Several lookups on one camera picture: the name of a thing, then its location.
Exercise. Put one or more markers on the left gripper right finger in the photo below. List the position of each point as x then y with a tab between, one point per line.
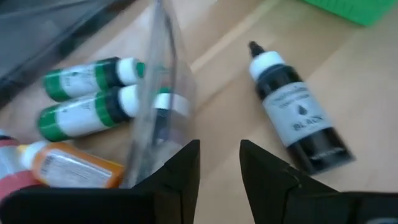
273	193

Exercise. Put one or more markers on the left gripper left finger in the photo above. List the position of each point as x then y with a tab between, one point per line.
174	193

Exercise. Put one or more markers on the purple squeeze bottle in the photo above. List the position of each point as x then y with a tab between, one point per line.
171	104

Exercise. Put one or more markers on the orange squeeze bottle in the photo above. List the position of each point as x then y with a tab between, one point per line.
74	169

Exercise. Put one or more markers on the green squeeze bottle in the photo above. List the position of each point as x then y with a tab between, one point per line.
77	81
81	116

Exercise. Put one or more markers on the red squeeze bottle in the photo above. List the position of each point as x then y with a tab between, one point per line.
15	186

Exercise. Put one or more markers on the clear plastic container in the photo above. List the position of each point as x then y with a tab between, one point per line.
161	62

